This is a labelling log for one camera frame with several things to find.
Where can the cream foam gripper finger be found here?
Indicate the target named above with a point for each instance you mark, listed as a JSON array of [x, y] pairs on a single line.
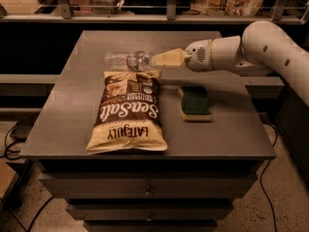
[[174, 58]]

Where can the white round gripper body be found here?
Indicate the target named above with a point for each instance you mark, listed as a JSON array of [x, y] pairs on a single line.
[[197, 55]]

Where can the clear plastic water bottle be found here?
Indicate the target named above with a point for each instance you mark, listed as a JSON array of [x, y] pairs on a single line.
[[135, 61]]

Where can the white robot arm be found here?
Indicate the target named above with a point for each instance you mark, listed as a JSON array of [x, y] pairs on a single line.
[[262, 48]]

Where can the brown sea salt chip bag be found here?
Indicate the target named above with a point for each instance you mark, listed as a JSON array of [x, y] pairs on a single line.
[[128, 115]]

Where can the green yellow sponge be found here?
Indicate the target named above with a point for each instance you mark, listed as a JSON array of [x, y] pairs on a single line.
[[194, 104]]

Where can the grey drawer cabinet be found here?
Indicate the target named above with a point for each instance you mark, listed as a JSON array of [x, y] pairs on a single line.
[[132, 154]]

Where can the metal shelf railing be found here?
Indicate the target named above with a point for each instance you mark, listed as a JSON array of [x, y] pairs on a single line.
[[78, 11]]

